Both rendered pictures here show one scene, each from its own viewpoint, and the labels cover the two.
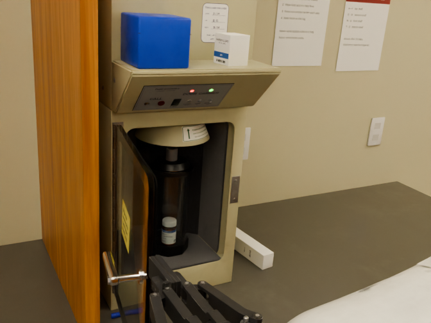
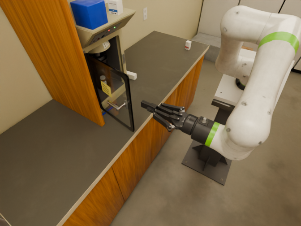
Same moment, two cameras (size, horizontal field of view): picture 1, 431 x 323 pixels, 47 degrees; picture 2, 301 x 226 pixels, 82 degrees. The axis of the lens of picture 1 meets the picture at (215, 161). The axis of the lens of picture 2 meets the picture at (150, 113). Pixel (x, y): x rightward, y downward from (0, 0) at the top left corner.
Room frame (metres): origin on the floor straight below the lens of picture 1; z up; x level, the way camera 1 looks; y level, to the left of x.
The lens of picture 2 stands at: (0.10, 0.29, 1.81)
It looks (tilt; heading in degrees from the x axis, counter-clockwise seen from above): 48 degrees down; 332
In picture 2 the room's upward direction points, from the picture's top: straight up
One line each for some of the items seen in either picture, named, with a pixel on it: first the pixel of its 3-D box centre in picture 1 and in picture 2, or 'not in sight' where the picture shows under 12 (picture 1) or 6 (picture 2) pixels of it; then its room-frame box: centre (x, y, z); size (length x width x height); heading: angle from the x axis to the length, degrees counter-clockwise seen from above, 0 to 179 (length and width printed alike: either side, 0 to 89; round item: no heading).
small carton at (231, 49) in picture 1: (231, 49); (115, 6); (1.03, -0.02, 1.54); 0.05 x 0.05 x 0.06; 38
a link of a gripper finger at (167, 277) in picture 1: (161, 279); (148, 106); (0.55, 0.06, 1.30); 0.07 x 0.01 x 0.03; 30
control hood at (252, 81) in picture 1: (197, 89); (109, 28); (0.99, 0.05, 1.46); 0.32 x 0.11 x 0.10; 120
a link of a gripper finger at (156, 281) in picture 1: (155, 293); (151, 112); (0.52, 0.06, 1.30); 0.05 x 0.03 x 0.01; 30
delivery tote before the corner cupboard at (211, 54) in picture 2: not in sight; (207, 47); (2.44, -2.25, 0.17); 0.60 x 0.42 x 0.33; 28
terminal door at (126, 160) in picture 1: (130, 249); (111, 96); (0.81, 0.14, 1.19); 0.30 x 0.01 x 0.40; 21
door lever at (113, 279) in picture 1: (120, 267); (116, 103); (0.73, 0.15, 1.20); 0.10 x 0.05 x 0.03; 21
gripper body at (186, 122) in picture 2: not in sight; (183, 121); (0.41, -0.02, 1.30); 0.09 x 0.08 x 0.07; 30
